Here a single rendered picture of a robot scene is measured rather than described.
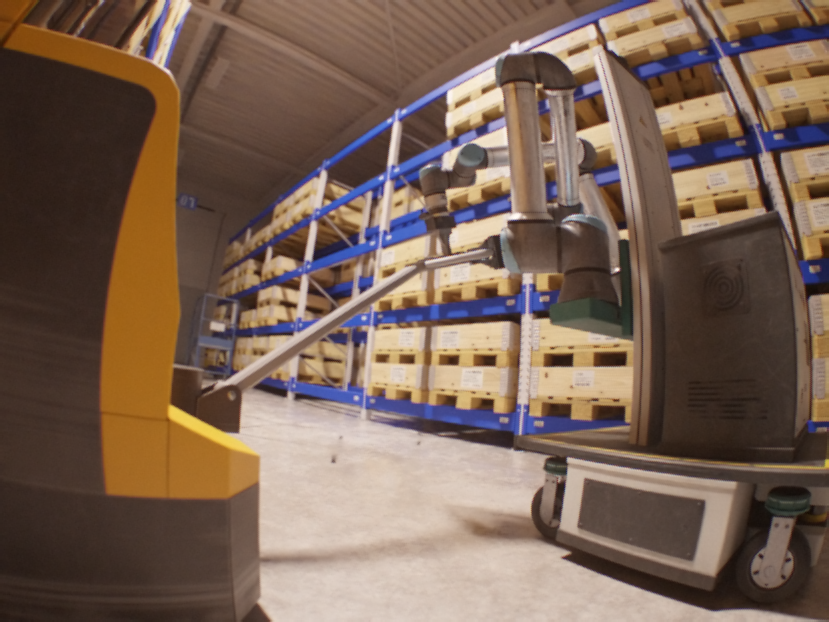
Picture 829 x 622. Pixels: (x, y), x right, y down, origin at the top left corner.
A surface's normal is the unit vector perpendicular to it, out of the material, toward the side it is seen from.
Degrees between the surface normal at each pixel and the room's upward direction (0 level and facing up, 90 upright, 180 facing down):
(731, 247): 90
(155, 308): 90
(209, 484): 90
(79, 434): 90
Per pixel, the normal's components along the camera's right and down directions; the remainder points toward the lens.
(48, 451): 0.69, -0.07
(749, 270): -0.88, -0.15
